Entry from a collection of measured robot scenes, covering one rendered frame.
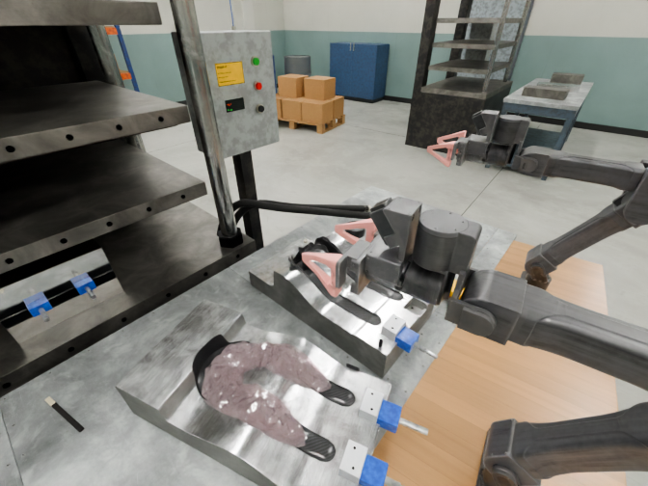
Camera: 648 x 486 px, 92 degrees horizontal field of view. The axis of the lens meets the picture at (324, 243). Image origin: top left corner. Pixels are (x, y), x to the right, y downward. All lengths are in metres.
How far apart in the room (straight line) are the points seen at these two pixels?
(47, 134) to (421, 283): 0.90
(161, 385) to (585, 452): 0.70
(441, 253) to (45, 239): 0.97
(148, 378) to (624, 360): 0.75
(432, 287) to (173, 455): 0.60
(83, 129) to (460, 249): 0.92
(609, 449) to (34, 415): 1.03
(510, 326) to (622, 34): 6.71
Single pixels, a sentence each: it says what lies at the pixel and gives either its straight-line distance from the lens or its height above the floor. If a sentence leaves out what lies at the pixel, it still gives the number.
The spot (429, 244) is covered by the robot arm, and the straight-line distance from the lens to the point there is 0.40.
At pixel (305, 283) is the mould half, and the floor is 0.92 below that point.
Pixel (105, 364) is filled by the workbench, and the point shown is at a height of 0.80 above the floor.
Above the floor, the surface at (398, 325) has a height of 0.92.
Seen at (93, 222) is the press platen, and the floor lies 1.04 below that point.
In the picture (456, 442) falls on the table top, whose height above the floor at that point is 0.80.
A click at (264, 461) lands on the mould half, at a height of 0.88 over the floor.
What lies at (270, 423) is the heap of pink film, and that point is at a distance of 0.66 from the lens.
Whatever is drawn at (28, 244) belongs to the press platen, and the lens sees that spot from 1.09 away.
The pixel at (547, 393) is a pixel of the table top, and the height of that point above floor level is 0.80.
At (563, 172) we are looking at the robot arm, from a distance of 0.98.
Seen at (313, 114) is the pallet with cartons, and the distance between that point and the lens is 5.40.
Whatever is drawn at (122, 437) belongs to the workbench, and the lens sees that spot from 0.87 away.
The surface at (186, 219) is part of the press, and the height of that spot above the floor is 0.79.
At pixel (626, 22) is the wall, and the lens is 7.04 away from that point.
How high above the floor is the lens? 1.50
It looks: 35 degrees down
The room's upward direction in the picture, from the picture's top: straight up
